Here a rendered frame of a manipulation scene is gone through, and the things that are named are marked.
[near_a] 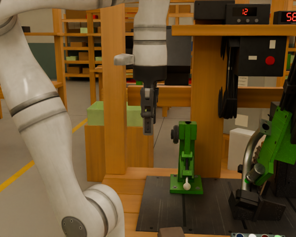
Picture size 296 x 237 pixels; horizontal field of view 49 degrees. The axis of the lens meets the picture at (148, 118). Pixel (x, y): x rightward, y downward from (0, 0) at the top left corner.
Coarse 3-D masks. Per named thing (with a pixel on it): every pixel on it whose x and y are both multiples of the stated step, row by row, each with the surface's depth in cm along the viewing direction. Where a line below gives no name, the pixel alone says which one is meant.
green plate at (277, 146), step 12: (276, 120) 107; (288, 120) 99; (276, 132) 104; (288, 132) 102; (264, 144) 112; (276, 144) 102; (288, 144) 103; (264, 156) 109; (276, 156) 104; (288, 156) 103
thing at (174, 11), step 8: (176, 8) 755; (184, 8) 759; (128, 16) 770; (176, 16) 756; (184, 16) 753; (192, 16) 751; (128, 24) 786; (176, 24) 764; (192, 48) 776; (128, 80) 837
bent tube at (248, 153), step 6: (264, 120) 111; (264, 126) 112; (270, 126) 110; (258, 132) 112; (264, 132) 108; (270, 132) 109; (252, 138) 116; (258, 138) 114; (252, 144) 117; (246, 150) 119; (252, 150) 118; (246, 156) 118; (246, 162) 117; (246, 168) 115; (246, 186) 111
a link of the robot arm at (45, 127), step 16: (32, 112) 55; (48, 112) 56; (64, 112) 58; (32, 128) 55; (48, 128) 55; (64, 128) 57; (32, 144) 56; (48, 144) 55; (64, 144) 56; (48, 160) 55; (64, 160) 55; (48, 176) 56; (64, 176) 55; (48, 192) 57; (64, 192) 55; (80, 192) 55; (64, 208) 56; (80, 208) 55; (96, 208) 56; (64, 224) 56; (80, 224) 55; (96, 224) 55
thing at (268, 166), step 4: (268, 164) 103; (272, 164) 103; (268, 168) 102; (272, 168) 102; (268, 172) 101; (272, 172) 101; (260, 176) 107; (264, 176) 104; (268, 176) 103; (260, 180) 106; (264, 180) 105; (256, 184) 109; (260, 184) 108
